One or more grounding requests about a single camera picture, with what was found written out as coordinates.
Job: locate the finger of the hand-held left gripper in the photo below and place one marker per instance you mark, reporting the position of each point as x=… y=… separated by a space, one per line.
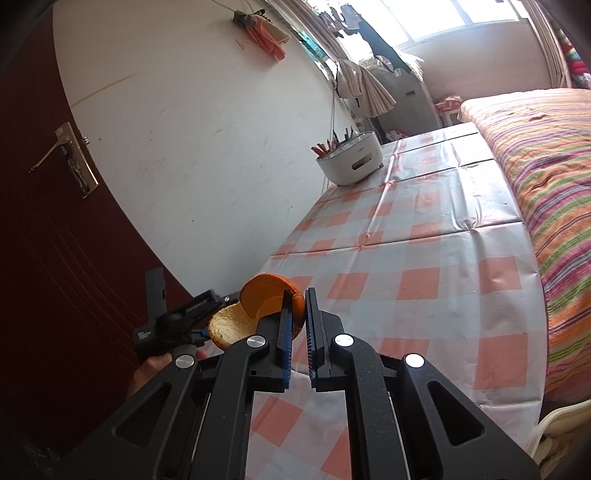
x=199 y=337

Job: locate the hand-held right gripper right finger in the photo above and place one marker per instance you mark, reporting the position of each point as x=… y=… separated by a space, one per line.
x=313 y=341

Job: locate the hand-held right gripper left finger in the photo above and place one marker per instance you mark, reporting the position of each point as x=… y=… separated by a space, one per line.
x=285 y=350

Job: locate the orange peel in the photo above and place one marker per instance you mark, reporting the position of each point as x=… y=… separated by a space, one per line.
x=263 y=295

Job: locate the cream plastic bin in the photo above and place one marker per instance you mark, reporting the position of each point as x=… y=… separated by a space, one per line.
x=563 y=420

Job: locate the person's left hand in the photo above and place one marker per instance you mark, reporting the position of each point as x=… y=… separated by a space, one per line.
x=150 y=374

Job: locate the dark red door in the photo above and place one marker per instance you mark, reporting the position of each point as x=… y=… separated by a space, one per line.
x=69 y=254

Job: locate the white round utensil holder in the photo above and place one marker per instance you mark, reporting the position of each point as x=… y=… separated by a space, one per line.
x=351 y=164

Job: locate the bundled striped cloth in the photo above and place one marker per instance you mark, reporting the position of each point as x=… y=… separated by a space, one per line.
x=364 y=87

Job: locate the grey cabinet by window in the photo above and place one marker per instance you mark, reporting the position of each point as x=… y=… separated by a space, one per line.
x=411 y=101

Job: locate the pink plastic stool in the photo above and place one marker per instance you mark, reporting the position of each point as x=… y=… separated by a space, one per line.
x=448 y=108

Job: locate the bed with striped sheet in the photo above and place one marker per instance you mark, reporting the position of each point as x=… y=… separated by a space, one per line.
x=554 y=161

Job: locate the black hanging garment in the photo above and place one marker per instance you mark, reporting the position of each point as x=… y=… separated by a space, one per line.
x=383 y=44

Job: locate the pink striped curtain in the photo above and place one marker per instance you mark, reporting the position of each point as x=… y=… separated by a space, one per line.
x=309 y=32
x=549 y=41

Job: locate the hanging socks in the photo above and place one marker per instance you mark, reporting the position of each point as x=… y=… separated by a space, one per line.
x=339 y=16

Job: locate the stack of folded blankets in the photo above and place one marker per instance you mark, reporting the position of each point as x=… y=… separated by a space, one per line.
x=579 y=57

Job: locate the orange cloth on wall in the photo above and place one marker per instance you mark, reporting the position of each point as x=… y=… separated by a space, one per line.
x=265 y=32

